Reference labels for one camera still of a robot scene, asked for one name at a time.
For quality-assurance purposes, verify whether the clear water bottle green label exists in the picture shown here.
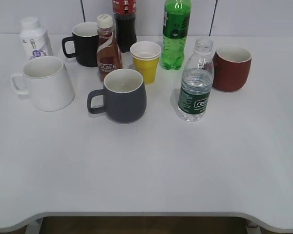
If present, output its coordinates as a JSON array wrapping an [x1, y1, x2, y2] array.
[[178, 38, 214, 122]]

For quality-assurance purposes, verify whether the grey mug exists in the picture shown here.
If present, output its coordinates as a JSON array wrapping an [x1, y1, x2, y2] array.
[[87, 69, 147, 123]]

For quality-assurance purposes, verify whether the red mug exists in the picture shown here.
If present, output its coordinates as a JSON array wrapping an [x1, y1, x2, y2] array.
[[212, 45, 252, 92]]

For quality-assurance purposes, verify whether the black mug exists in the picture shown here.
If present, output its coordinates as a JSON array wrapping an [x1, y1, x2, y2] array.
[[62, 22, 99, 67]]

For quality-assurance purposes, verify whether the white mug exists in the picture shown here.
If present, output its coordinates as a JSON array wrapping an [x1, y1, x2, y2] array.
[[11, 56, 75, 112]]

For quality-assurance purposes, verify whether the yellow paper cup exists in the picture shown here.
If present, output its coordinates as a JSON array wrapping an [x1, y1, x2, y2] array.
[[130, 41, 161, 84]]

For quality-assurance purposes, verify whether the brown Nescafe coffee bottle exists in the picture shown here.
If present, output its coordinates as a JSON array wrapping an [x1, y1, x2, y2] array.
[[97, 14, 123, 82]]

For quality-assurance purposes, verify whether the dark cola bottle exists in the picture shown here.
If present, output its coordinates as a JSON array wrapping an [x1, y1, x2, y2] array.
[[112, 0, 137, 53]]

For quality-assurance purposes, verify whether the green soda bottle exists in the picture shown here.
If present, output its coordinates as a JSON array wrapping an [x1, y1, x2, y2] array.
[[161, 0, 191, 70]]

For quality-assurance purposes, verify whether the white milk bottle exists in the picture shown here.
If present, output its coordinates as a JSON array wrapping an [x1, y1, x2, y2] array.
[[20, 17, 54, 60]]

